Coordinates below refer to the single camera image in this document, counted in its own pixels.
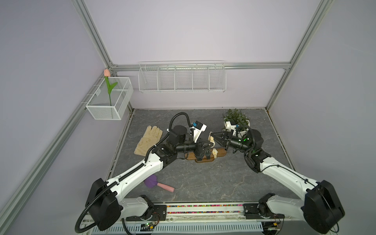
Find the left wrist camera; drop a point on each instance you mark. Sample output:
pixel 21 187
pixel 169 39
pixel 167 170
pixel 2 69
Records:
pixel 196 130

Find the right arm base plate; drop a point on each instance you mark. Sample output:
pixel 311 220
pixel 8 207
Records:
pixel 255 211

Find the aluminium frame profiles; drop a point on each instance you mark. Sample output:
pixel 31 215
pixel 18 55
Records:
pixel 14 206

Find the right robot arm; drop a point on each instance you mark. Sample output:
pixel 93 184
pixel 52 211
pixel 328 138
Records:
pixel 318 203

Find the artificial pink tulip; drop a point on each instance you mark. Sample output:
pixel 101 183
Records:
pixel 110 86

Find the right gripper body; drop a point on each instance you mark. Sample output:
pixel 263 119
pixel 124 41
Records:
pixel 228 140

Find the white wire shelf basket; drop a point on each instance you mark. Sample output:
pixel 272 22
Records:
pixel 182 76

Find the purple pink brush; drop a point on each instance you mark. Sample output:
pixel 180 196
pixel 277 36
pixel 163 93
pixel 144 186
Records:
pixel 152 181

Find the wooden watch stand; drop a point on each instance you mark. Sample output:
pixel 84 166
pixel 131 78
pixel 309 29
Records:
pixel 191 156

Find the white vented cable duct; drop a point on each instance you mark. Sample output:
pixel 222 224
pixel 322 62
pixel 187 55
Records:
pixel 195 228

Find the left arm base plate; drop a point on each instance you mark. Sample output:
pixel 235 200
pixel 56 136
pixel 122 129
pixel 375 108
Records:
pixel 155 213

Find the beige work glove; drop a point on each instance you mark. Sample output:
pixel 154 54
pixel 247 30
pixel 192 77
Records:
pixel 150 138

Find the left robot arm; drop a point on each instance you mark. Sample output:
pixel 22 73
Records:
pixel 107 201

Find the chunky black watch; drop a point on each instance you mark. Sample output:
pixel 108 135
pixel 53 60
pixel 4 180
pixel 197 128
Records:
pixel 199 157

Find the potted green plant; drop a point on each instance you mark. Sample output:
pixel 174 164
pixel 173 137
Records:
pixel 235 118

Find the white mesh box basket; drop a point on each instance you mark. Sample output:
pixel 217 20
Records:
pixel 99 105

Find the slim black watch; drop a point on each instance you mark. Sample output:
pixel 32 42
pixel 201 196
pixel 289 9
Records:
pixel 207 154

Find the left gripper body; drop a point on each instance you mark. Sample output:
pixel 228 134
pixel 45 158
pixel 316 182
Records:
pixel 198 145

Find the beige watch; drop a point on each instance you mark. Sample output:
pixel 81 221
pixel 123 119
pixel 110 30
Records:
pixel 214 152
pixel 210 136

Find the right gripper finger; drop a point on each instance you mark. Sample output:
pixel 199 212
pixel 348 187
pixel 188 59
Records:
pixel 219 142
pixel 218 135

